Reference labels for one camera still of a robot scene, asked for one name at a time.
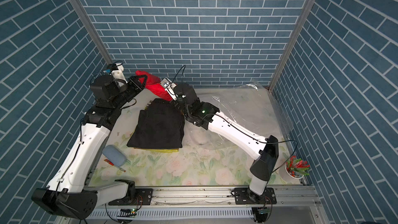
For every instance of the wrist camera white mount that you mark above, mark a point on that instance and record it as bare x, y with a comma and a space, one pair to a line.
115, 70
169, 85

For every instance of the red garment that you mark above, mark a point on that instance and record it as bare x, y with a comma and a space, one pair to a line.
153, 85

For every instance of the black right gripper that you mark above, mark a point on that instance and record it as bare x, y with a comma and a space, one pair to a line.
179, 105

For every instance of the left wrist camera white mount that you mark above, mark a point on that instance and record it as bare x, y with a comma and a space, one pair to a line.
115, 70

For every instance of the neon yellow garment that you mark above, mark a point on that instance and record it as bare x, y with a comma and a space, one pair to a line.
162, 150

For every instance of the black garment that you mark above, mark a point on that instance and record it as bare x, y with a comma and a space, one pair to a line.
160, 126

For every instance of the grey blue small object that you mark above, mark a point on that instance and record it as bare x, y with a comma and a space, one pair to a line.
113, 154

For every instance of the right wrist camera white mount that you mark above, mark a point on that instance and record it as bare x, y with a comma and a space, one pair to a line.
169, 85

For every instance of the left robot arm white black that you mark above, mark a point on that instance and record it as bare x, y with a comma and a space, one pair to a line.
66, 194

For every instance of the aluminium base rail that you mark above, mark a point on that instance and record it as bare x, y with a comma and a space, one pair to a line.
296, 204

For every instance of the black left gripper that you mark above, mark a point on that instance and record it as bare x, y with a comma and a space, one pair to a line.
135, 85

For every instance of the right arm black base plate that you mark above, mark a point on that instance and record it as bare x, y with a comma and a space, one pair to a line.
244, 196

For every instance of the red capped small pen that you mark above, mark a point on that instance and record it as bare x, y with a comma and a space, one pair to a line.
110, 163

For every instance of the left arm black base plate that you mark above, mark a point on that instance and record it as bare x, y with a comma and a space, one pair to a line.
140, 197

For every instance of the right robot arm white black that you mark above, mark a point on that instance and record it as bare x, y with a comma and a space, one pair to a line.
264, 151

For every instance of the clear plastic vacuum bag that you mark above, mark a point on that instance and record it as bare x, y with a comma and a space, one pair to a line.
248, 105

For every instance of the cup of coloured clips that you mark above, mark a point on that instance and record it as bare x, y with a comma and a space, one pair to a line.
297, 168

